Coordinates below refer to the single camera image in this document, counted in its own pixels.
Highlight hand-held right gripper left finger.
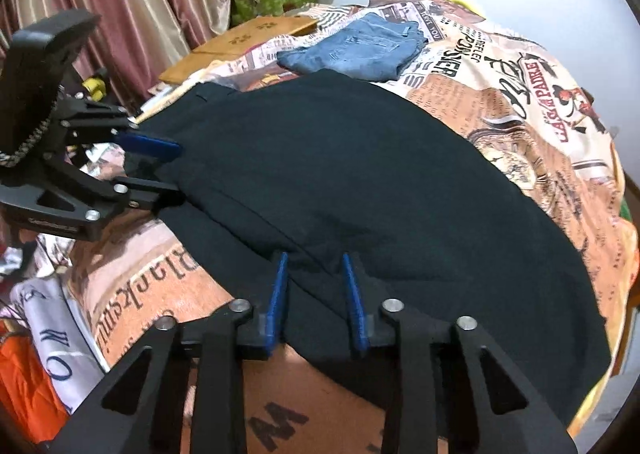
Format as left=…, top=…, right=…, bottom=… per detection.
left=47, top=251, right=291, bottom=454

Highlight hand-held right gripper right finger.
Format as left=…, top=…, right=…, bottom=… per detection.
left=341, top=253, right=576, bottom=454

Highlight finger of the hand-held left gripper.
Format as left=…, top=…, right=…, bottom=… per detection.
left=86, top=178, right=186, bottom=225
left=54, top=96, right=182, bottom=161

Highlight black pants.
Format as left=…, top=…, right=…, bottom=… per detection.
left=122, top=68, right=613, bottom=427

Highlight yellow object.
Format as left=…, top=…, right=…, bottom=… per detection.
left=82, top=76, right=109, bottom=102

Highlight wooden lap desk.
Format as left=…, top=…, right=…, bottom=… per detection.
left=159, top=15, right=321, bottom=84

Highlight white lettered cloth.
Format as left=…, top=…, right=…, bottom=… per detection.
left=10, top=279, right=108, bottom=415

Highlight orange cloth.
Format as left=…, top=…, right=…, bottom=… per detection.
left=0, top=329, right=71, bottom=445

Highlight blue jeans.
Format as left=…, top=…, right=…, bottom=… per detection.
left=276, top=14, right=430, bottom=82

